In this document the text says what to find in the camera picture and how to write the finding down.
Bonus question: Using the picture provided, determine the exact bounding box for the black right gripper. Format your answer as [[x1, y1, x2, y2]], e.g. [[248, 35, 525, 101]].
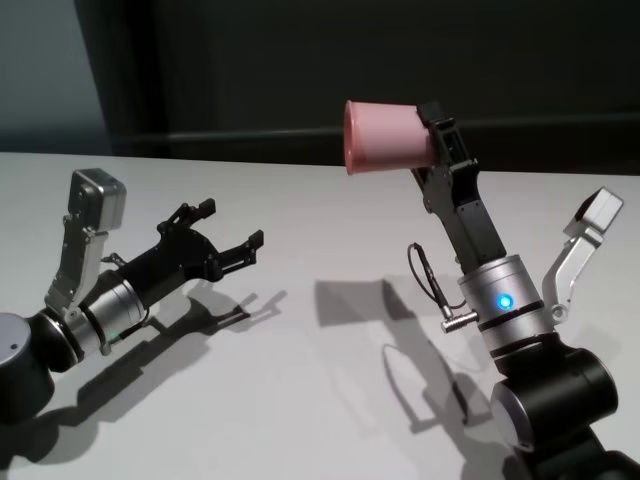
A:
[[409, 100, 509, 275]]

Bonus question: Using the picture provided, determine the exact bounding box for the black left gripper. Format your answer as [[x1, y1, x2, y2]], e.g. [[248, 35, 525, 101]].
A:
[[116, 197, 266, 310]]

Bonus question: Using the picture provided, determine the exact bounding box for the pink plastic cup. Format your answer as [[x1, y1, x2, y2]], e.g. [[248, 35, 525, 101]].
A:
[[343, 99, 437, 177]]

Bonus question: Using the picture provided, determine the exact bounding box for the dark grey backdrop panel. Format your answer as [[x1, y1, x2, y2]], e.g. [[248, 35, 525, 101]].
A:
[[154, 0, 640, 134]]

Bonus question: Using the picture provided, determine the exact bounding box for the slim grey frame bar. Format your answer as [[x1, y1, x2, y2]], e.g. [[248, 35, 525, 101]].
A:
[[114, 119, 640, 177]]

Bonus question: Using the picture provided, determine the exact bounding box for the right gripper cable with plug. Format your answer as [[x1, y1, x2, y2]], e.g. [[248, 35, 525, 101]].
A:
[[406, 242, 480, 333]]

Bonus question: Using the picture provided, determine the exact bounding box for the gripper cable with plug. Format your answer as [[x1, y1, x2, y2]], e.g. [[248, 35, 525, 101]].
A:
[[102, 308, 152, 352], [406, 242, 480, 333]]

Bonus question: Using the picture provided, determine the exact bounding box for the left gripper cable with plug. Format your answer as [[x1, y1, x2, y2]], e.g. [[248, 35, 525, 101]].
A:
[[102, 308, 152, 352]]

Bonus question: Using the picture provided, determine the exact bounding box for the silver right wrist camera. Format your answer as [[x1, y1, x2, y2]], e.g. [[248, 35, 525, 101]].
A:
[[536, 186, 626, 322]]

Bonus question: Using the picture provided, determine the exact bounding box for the black frame post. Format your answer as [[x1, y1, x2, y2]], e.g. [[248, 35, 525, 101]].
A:
[[127, 0, 169, 151]]

